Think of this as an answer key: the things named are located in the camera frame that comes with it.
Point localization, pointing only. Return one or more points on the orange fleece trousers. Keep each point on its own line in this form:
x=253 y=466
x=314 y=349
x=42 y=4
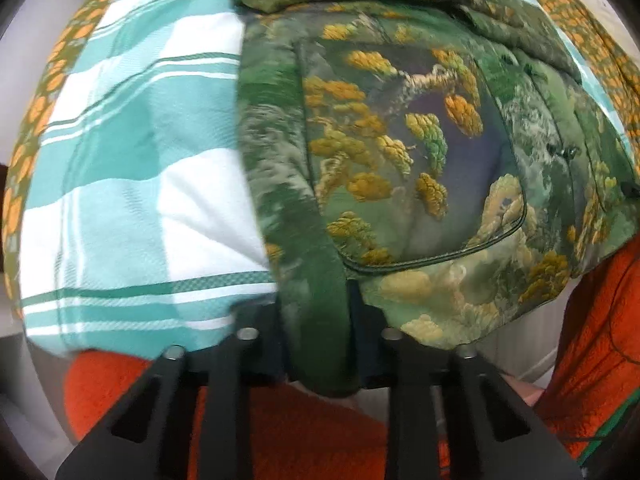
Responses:
x=591 y=403

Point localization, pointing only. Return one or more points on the teal white checked bedsheet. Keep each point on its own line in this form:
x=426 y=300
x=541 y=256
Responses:
x=145 y=185

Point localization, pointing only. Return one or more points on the green landscape print jacket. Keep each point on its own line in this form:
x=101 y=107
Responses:
x=444 y=155

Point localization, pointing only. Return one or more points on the orange floral green quilt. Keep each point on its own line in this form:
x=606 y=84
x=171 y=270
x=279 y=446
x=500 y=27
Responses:
x=40 y=110

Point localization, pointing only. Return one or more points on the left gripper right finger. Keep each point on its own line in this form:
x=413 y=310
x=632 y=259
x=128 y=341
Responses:
x=454 y=397

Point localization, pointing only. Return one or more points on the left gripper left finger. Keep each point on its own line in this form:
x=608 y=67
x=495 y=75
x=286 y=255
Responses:
x=187 y=400

